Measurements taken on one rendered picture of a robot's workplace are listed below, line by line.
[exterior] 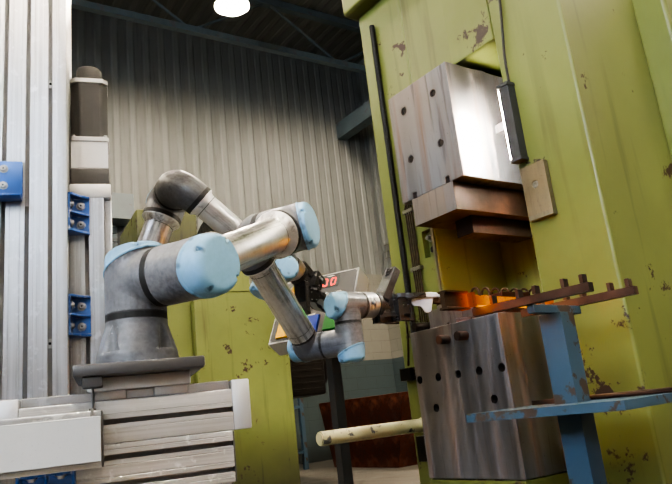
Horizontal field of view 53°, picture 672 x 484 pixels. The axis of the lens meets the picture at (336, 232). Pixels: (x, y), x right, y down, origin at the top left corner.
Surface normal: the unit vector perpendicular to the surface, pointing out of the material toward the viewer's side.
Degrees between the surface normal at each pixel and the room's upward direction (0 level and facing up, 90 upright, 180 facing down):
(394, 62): 90
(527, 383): 90
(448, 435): 90
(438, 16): 90
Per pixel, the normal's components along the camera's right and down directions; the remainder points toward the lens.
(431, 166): -0.82, -0.06
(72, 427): 0.31, -0.28
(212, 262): 0.83, -0.18
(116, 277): -0.43, -0.18
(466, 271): 0.56, -0.27
